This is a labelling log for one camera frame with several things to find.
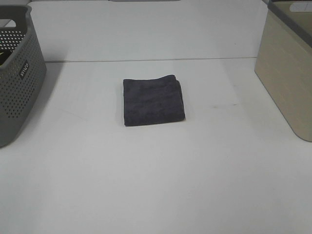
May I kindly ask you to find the dark grey towel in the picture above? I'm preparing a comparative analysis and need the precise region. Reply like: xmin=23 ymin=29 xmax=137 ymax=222
xmin=123 ymin=75 xmax=185 ymax=127

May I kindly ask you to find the grey perforated plastic basket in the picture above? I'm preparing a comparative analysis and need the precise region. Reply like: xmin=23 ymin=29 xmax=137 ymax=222
xmin=0 ymin=5 xmax=47 ymax=147

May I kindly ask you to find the beige storage bin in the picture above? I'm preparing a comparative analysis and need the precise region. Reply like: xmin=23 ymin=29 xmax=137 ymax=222
xmin=254 ymin=0 xmax=312 ymax=142

